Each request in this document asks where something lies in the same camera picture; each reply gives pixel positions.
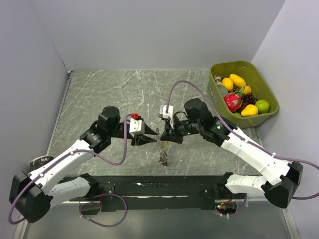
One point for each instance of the olive green plastic bin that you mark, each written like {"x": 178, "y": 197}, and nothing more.
{"x": 256, "y": 85}

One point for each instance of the yellow mango toy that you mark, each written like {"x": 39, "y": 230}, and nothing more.
{"x": 238, "y": 81}
{"x": 249, "y": 111}

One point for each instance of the yellow lemon toy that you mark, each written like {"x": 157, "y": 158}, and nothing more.
{"x": 228, "y": 84}

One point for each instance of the black tape roll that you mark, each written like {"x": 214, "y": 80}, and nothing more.
{"x": 39, "y": 162}

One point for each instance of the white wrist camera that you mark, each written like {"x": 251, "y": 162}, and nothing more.
{"x": 137, "y": 126}
{"x": 166, "y": 113}

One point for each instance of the red dragon fruit toy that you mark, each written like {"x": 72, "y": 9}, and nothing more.
{"x": 233, "y": 101}

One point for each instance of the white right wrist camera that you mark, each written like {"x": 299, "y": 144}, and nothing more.
{"x": 166, "y": 113}

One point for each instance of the yellow mango toy upper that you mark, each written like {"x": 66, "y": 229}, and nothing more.
{"x": 238, "y": 81}

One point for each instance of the yellow mango toy lower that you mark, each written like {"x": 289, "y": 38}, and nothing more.
{"x": 249, "y": 111}

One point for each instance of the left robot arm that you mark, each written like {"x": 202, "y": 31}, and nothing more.
{"x": 33, "y": 194}

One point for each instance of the dark purple grapes toy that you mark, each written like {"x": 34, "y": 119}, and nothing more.
{"x": 248, "y": 99}

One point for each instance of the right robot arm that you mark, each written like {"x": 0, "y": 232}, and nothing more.
{"x": 277, "y": 181}

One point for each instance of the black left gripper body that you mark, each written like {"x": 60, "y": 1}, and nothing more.
{"x": 117, "y": 131}

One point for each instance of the green lime toy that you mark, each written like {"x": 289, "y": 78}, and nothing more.
{"x": 263, "y": 106}

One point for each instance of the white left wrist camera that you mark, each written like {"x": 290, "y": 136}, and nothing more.
{"x": 137, "y": 126}

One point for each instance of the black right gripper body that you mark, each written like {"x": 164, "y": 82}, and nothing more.
{"x": 182, "y": 127}

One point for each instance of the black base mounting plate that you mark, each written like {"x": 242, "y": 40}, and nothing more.
{"x": 162, "y": 192}

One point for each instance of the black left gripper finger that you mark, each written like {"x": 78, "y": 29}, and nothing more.
{"x": 143, "y": 139}
{"x": 148, "y": 130}

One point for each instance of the grey bottle in bin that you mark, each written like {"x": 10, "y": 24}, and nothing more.
{"x": 221, "y": 88}

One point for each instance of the round metal key organizer disc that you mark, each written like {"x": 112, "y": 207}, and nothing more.
{"x": 162, "y": 153}

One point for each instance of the key with yellow tag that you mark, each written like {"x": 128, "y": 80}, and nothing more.
{"x": 165, "y": 145}

